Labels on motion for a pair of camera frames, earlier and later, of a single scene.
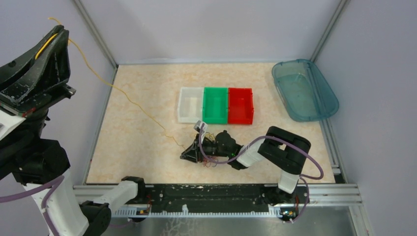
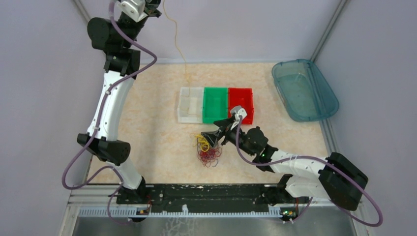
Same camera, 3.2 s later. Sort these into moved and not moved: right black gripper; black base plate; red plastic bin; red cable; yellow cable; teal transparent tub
Moved: right black gripper; yellow cable
Not moved: red plastic bin; red cable; black base plate; teal transparent tub
